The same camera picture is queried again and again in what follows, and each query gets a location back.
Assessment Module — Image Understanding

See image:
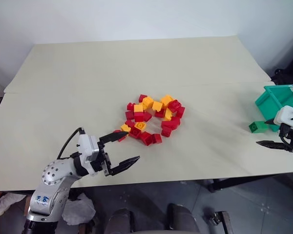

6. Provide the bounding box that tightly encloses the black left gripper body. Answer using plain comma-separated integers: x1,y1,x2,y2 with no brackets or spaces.
88,139,113,177

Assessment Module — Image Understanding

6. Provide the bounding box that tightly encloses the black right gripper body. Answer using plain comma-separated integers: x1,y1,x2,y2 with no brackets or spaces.
279,123,293,148

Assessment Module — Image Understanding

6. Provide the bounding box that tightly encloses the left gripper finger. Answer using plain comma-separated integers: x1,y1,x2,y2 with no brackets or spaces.
105,156,141,177
99,131,129,145

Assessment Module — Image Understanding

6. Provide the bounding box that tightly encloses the green toy block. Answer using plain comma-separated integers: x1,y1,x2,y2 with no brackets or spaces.
249,120,270,134

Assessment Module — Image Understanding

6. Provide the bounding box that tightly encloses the teal plastic bin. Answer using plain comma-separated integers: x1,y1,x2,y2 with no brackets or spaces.
255,84,293,133

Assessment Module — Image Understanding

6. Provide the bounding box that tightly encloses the white crumpled cloth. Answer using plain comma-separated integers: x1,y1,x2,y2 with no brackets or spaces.
62,193,96,227

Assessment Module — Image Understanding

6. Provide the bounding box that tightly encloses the dark rounded shape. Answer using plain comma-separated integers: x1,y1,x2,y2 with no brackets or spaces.
104,208,135,234
165,203,201,234

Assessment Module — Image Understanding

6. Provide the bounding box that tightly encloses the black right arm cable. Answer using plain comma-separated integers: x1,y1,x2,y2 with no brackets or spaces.
279,123,293,156

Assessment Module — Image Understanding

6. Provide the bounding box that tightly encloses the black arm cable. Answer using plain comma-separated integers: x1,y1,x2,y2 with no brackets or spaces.
279,123,293,156
57,127,86,160

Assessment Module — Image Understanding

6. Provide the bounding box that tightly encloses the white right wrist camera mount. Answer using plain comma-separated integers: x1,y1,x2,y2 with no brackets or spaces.
274,105,293,143

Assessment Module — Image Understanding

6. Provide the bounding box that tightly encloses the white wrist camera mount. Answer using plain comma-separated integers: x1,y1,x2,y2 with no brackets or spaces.
76,133,100,163
274,105,293,143

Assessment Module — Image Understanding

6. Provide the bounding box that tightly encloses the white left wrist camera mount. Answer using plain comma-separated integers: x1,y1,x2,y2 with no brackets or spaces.
76,133,100,163

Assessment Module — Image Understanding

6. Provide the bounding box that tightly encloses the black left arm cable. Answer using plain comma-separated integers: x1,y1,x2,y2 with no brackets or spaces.
57,127,86,160

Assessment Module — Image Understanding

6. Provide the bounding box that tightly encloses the metal bracket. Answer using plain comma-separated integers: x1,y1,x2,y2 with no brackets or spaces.
209,210,235,234

